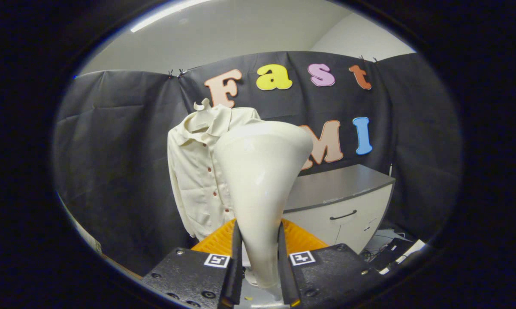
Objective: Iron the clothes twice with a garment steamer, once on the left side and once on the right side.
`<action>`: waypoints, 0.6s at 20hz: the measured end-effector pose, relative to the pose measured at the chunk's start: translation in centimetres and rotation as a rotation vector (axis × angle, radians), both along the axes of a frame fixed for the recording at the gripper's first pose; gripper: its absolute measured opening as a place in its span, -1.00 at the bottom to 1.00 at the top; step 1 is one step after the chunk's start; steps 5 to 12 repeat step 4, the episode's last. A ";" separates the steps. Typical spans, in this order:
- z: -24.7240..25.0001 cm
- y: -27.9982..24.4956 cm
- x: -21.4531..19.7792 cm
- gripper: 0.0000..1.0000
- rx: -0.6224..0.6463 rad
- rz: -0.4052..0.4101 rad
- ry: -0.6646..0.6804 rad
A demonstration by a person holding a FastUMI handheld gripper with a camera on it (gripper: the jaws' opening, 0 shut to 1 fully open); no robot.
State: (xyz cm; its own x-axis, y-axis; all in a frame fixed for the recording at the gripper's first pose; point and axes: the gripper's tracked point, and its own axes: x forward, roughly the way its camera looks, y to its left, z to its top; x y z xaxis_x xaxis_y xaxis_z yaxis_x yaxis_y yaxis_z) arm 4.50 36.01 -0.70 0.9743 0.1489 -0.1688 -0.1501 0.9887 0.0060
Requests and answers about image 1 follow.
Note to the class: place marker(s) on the white plastic hanger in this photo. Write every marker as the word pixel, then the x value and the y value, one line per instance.
pixel 204 105

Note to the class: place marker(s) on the white garment steamer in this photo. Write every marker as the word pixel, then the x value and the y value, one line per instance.
pixel 262 171

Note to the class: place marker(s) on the black flat box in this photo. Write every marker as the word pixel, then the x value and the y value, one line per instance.
pixel 393 253

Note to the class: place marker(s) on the cream button-up shirt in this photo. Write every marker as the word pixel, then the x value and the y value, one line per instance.
pixel 197 171

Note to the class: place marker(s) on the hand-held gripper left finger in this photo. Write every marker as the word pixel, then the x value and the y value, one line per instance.
pixel 237 257

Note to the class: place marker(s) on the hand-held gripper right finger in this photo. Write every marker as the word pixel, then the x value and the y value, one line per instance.
pixel 283 266

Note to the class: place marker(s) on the white cabinet with grey top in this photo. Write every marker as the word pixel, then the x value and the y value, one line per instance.
pixel 339 184

